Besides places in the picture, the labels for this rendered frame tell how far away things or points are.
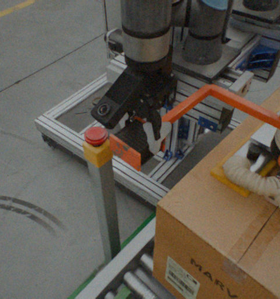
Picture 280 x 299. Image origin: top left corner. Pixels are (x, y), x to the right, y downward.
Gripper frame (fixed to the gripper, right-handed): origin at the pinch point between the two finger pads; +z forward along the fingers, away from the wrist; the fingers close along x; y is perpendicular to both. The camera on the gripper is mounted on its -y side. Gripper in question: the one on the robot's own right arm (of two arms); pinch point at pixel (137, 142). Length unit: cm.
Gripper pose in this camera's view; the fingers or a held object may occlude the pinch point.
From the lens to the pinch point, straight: 67.4
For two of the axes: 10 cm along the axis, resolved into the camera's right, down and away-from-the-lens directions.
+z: 0.0, 6.8, 7.4
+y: 6.9, -5.3, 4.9
